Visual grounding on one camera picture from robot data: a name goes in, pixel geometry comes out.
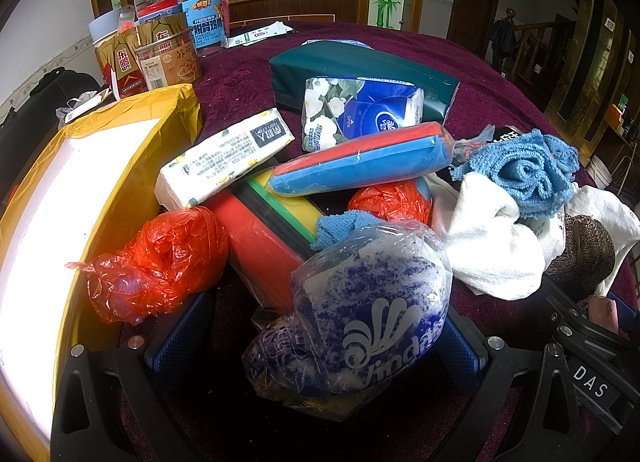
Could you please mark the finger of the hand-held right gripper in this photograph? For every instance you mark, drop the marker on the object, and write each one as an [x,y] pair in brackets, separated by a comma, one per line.
[585,329]

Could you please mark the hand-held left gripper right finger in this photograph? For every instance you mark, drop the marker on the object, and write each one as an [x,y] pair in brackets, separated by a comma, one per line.
[465,347]

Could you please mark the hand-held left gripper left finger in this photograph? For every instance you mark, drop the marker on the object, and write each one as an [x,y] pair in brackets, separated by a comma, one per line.
[180,337]

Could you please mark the red plastic bag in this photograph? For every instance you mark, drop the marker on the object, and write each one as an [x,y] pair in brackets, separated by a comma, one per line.
[160,257]
[385,202]

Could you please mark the white towel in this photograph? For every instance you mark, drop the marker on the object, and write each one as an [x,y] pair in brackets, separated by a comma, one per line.
[485,252]

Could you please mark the small blue cloth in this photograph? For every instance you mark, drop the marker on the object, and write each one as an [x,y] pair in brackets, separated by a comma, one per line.
[335,229]

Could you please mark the lemon print tissue pack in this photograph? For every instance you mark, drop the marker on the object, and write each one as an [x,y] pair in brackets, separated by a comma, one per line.
[225,157]

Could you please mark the red and blue sponge pack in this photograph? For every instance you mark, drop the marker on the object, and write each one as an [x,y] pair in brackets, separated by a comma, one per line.
[360,162]

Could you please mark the yellow-edged white tray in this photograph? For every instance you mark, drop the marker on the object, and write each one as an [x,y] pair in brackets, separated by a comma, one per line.
[165,112]

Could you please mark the pink pouch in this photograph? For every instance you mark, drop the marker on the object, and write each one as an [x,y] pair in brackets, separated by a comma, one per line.
[605,312]

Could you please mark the brown knitted cloth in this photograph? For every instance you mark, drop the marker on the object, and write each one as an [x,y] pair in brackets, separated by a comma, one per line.
[585,247]

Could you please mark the red green yellow sponge pack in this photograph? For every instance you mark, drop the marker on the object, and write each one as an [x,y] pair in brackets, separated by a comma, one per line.
[255,252]

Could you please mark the white bucket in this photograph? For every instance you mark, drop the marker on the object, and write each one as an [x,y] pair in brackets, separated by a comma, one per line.
[600,172]

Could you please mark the large blue microfibre cloth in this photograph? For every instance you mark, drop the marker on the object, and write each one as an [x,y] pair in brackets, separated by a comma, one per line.
[525,172]

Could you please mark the black snack packet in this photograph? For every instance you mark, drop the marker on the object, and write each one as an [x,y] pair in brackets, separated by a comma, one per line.
[505,134]

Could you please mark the floral blue tissue pack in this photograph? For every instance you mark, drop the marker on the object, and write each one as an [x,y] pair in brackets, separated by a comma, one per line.
[360,107]

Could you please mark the low clear labelled jar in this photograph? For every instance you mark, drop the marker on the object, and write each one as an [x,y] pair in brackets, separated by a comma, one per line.
[170,67]

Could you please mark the gold and red box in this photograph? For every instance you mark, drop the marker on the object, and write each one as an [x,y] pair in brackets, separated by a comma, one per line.
[122,72]

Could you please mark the black sofa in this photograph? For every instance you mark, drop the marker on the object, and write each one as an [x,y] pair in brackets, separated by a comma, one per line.
[50,92]

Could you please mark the wooden stair railing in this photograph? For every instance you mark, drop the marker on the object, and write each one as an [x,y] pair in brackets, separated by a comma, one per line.
[530,47]

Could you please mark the dark green tissue box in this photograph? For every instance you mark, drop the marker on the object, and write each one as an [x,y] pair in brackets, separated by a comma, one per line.
[350,64]

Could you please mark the white green paper packets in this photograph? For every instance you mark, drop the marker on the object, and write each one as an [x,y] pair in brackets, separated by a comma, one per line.
[260,34]

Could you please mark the blue label clear jar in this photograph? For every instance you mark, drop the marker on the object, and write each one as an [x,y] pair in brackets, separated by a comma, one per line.
[202,22]

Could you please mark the pale cylinder container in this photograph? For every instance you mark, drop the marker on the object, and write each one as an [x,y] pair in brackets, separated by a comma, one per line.
[105,24]

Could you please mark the red-lid jar with gold packets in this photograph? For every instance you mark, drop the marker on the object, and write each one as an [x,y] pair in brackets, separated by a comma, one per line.
[160,9]

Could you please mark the brown wooden door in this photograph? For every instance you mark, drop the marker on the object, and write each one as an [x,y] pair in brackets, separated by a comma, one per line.
[475,2]

